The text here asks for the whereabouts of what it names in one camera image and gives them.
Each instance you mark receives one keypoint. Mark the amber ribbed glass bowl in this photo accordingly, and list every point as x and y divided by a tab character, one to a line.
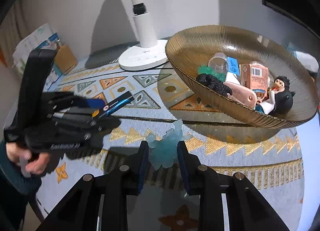
191	48

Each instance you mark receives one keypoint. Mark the row of books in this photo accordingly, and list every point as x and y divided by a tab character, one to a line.
42	37

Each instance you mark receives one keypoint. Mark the translucent blue dinosaur figure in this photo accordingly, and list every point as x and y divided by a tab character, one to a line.
164	151

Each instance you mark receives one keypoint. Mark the black blue pen case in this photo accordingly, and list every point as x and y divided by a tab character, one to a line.
113	106

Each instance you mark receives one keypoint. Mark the black haired anime figure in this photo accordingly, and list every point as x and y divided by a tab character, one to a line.
283	95

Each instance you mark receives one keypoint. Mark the pink case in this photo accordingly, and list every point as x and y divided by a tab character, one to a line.
242	94

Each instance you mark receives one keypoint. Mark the green leafy toy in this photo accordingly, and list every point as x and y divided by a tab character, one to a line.
203	69

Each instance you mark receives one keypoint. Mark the patterned blue woven mat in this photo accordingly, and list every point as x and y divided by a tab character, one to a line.
163	112

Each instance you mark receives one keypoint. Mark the blue rectangular box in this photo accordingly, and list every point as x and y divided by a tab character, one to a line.
233	66

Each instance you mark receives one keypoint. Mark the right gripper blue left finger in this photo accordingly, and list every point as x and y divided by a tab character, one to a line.
141	165

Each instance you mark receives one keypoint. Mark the black helmet white figure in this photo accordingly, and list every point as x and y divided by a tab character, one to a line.
267	106

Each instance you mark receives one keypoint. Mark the person's left hand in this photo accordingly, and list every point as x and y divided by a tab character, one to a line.
36	166

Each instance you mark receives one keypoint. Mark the black dinosaur figure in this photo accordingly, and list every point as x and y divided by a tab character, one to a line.
214	84

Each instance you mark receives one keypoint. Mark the white desk lamp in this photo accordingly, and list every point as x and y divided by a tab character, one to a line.
150	51

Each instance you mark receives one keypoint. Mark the clear measuring cup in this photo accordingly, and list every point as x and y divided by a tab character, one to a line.
219	63

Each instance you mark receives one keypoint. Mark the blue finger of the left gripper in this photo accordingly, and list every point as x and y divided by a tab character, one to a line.
105	124
81	102

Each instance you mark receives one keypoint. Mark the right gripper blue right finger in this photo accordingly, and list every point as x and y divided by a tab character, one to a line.
188	168

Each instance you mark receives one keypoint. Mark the orange snack box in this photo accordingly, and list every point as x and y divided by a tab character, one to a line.
255	77

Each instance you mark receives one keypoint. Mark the cork pen holder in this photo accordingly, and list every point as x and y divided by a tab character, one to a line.
65	59

